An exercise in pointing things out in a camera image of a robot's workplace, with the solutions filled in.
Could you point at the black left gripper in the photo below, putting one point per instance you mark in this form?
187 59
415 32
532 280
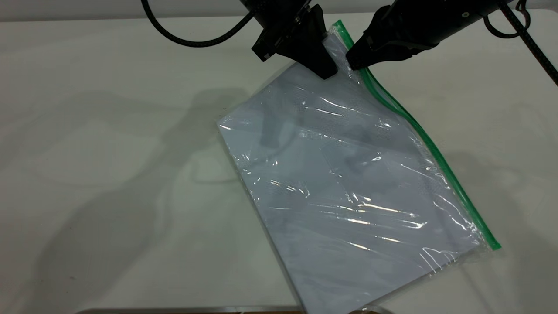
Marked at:
274 26

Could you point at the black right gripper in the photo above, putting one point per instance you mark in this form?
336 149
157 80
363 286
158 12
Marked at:
436 19

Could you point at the clear plastic zipper bag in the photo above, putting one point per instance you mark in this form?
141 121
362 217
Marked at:
348 187

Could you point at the silver metal frame edge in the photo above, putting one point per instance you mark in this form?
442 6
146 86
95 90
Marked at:
174 310

